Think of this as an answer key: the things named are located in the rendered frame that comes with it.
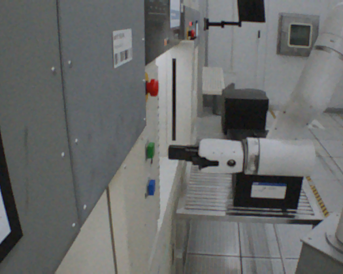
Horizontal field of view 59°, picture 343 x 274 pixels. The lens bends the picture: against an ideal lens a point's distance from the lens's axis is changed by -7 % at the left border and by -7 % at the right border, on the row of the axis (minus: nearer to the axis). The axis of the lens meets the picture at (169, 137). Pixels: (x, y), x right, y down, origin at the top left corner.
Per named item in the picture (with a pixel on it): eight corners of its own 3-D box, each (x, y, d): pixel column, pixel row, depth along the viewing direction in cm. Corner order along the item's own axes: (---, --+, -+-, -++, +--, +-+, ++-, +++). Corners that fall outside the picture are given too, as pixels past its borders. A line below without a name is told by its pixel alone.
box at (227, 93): (266, 136, 211) (269, 99, 202) (223, 135, 212) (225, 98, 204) (258, 122, 237) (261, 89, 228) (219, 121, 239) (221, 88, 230)
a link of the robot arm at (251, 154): (257, 181, 71) (243, 181, 71) (253, 164, 79) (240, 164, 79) (261, 147, 68) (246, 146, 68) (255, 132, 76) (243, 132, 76)
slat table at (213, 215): (287, 336, 149) (323, 219, 122) (174, 329, 156) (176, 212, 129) (262, 205, 269) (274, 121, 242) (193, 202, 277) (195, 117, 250)
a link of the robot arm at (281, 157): (254, 137, 78) (260, 138, 69) (306, 139, 77) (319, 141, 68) (252, 171, 79) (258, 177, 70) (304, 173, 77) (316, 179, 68)
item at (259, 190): (232, 207, 132) (236, 170, 126) (231, 176, 158) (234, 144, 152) (298, 210, 129) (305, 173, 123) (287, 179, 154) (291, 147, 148)
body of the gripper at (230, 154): (247, 181, 71) (196, 178, 72) (244, 161, 80) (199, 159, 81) (251, 149, 68) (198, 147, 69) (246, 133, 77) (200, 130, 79)
